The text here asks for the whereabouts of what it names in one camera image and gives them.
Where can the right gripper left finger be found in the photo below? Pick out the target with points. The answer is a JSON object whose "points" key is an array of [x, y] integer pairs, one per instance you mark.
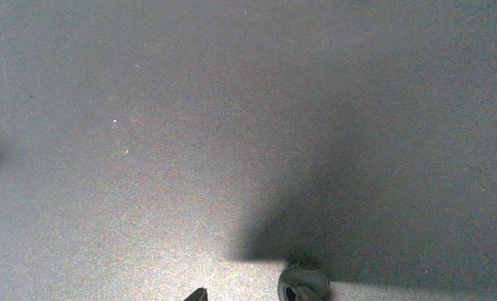
{"points": [[200, 294]]}

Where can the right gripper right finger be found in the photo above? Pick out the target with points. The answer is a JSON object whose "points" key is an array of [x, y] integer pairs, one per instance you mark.
{"points": [[304, 293]]}

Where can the black earbud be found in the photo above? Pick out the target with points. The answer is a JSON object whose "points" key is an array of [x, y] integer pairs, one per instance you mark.
{"points": [[303, 274]]}

